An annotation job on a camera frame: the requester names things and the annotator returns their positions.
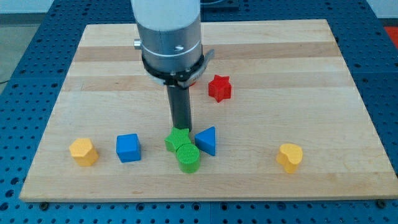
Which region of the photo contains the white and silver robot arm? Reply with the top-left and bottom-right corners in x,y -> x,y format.
131,0 -> 215,89

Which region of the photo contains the blue cube block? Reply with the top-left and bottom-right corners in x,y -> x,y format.
116,134 -> 141,163

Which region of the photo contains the yellow hexagon block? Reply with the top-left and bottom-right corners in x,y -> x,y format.
69,138 -> 100,167

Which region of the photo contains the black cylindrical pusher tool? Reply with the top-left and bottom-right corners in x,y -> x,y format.
167,86 -> 192,131

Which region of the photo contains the blue triangle block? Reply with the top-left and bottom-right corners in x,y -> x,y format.
195,126 -> 216,156

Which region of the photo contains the red star block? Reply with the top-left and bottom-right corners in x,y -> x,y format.
208,75 -> 232,103

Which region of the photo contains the green star block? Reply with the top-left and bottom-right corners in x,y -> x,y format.
164,128 -> 192,152

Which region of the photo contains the green cylinder block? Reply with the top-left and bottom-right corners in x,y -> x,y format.
176,144 -> 200,174

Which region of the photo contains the wooden board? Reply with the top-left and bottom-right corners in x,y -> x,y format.
20,20 -> 397,202

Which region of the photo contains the yellow heart block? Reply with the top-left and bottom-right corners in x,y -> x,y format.
276,143 -> 303,174

